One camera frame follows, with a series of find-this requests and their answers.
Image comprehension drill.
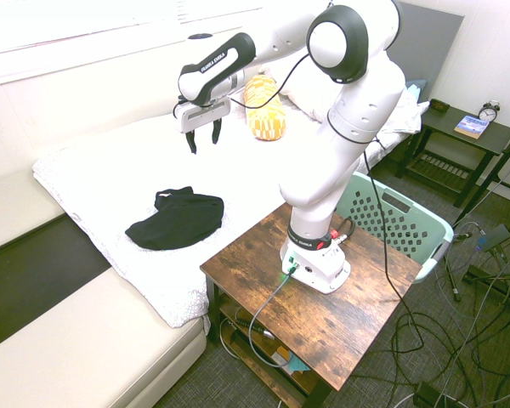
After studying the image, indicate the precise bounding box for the dark bedside table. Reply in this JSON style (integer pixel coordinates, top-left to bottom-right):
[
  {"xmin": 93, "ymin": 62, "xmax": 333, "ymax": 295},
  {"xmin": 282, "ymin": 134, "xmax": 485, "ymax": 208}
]
[{"xmin": 395, "ymin": 104, "xmax": 510, "ymax": 209}]

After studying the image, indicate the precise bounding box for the grey headboard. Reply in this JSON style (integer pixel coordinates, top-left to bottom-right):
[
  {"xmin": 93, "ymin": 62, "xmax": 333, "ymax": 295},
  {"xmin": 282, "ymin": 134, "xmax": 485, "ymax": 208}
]
[{"xmin": 385, "ymin": 0, "xmax": 466, "ymax": 103}]

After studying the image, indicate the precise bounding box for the rustic wooden side table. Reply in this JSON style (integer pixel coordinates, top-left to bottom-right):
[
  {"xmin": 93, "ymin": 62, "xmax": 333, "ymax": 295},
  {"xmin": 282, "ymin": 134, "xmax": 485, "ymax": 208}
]
[{"xmin": 199, "ymin": 201, "xmax": 422, "ymax": 408}]

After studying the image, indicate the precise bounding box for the teal cushion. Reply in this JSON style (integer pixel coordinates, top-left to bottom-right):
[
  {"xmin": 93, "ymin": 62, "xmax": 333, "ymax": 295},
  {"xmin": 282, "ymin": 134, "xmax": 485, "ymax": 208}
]
[{"xmin": 404, "ymin": 78, "xmax": 428, "ymax": 103}]

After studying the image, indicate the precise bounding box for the white window blind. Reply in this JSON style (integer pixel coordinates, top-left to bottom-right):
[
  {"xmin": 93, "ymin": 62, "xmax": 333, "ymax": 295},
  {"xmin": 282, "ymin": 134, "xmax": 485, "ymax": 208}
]
[{"xmin": 0, "ymin": 0, "xmax": 281, "ymax": 88}]

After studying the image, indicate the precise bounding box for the black alarm clock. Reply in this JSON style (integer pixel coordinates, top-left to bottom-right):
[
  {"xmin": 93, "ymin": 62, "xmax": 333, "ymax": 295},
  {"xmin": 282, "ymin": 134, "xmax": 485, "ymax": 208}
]
[{"xmin": 478, "ymin": 100, "xmax": 502, "ymax": 123}]

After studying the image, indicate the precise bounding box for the mint green laundry basket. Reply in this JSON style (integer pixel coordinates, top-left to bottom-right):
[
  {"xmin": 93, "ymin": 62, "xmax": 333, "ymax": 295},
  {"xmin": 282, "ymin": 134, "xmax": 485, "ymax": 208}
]
[{"xmin": 334, "ymin": 171, "xmax": 455, "ymax": 285}]

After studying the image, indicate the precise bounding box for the blue book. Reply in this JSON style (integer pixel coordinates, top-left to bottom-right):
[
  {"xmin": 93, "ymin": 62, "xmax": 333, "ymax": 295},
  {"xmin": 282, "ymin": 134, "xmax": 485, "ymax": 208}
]
[{"xmin": 453, "ymin": 115, "xmax": 492, "ymax": 140}]

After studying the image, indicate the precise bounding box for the grey ethernet cable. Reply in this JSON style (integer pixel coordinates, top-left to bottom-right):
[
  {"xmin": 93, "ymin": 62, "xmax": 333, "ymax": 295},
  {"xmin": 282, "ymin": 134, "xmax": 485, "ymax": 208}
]
[{"xmin": 247, "ymin": 266, "xmax": 299, "ymax": 369}]

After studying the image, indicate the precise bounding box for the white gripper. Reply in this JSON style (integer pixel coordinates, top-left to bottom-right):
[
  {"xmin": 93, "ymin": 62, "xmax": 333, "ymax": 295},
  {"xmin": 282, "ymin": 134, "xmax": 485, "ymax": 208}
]
[{"xmin": 173, "ymin": 97, "xmax": 232, "ymax": 155}]

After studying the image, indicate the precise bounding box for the cream bed frame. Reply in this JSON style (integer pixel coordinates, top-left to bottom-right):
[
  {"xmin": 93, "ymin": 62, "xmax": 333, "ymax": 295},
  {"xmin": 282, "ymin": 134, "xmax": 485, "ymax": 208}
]
[{"xmin": 0, "ymin": 169, "xmax": 209, "ymax": 408}]

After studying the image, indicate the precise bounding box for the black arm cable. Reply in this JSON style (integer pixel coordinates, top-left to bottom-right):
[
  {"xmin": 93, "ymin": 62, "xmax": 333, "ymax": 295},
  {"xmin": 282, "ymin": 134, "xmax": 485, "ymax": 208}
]
[{"xmin": 229, "ymin": 50, "xmax": 426, "ymax": 354}]

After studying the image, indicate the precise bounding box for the yellow patterned bolster pillow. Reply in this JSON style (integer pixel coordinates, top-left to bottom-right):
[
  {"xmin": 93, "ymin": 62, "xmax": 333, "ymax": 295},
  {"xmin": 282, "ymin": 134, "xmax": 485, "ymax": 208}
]
[{"xmin": 243, "ymin": 74, "xmax": 287, "ymax": 141}]

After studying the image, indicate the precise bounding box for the grey power adapter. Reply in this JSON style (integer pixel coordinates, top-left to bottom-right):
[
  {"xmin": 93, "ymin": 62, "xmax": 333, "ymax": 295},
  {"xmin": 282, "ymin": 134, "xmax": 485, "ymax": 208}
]
[{"xmin": 474, "ymin": 224, "xmax": 510, "ymax": 252}]

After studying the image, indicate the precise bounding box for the white pillow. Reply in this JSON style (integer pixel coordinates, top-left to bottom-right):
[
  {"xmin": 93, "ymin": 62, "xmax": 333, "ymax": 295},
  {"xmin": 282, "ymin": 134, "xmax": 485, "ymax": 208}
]
[{"xmin": 263, "ymin": 50, "xmax": 422, "ymax": 135}]

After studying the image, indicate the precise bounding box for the white patterned bed quilt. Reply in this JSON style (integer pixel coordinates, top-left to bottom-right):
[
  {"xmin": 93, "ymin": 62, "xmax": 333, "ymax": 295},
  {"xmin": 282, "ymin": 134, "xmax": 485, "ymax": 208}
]
[{"xmin": 31, "ymin": 89, "xmax": 431, "ymax": 330}]

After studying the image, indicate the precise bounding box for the black garment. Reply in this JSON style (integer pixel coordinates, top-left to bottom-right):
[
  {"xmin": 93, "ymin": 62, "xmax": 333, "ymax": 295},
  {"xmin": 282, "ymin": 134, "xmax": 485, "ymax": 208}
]
[{"xmin": 124, "ymin": 186, "xmax": 225, "ymax": 252}]

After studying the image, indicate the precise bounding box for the black camera stand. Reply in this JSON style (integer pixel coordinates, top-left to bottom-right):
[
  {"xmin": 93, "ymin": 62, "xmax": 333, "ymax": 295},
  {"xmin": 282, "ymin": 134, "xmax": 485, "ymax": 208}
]
[{"xmin": 452, "ymin": 122, "xmax": 510, "ymax": 307}]

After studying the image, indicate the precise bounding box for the black power brick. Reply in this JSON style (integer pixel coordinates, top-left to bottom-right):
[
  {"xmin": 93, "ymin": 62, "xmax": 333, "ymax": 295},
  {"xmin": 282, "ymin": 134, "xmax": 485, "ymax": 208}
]
[{"xmin": 412, "ymin": 381, "xmax": 444, "ymax": 407}]

